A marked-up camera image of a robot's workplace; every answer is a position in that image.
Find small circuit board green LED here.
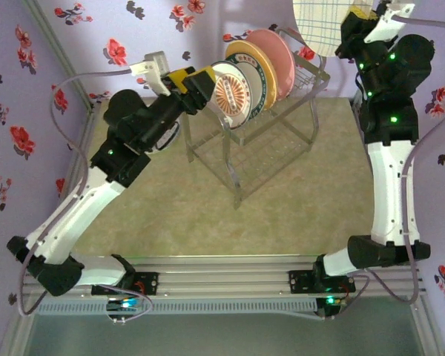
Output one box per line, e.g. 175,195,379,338
105,296,142,312
317,294,348,320

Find left arm lavender cable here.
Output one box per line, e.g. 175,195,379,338
17,68,153,326

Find white plaid plate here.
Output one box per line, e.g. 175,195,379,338
292,0,357,59

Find grey slotted cable duct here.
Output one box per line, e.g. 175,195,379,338
35,298,318,316

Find white plate orange sunburst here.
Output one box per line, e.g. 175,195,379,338
207,61,254,130

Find yellow plate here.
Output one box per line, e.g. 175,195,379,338
225,39,277,111

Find metal wire dish rack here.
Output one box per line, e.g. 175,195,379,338
179,24,331,211

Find pink plate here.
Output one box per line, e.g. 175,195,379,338
246,28,296,102

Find arm lavender cable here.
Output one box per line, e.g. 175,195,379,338
17,68,153,326
320,10,445,320

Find aluminium frame post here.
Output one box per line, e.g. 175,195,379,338
22,0,97,111

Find right arm lavender cable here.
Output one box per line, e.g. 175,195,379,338
320,10,445,320

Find white plate green rim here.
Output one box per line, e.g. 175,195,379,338
228,53,268,125

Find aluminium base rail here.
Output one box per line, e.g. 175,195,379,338
22,254,427,297

